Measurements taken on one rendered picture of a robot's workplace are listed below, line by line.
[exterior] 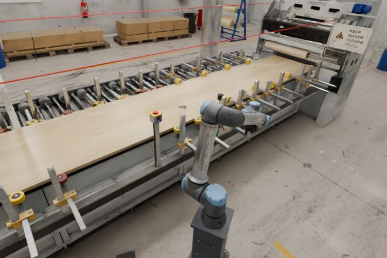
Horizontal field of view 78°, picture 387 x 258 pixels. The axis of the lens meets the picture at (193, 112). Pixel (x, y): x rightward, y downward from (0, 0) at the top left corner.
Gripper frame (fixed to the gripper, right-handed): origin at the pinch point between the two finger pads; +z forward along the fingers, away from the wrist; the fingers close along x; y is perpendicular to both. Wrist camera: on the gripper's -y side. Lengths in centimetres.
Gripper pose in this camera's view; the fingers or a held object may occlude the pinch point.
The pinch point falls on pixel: (247, 136)
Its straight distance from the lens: 232.1
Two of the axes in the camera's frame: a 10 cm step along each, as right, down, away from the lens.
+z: -0.2, 8.7, 4.9
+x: 7.7, -2.9, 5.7
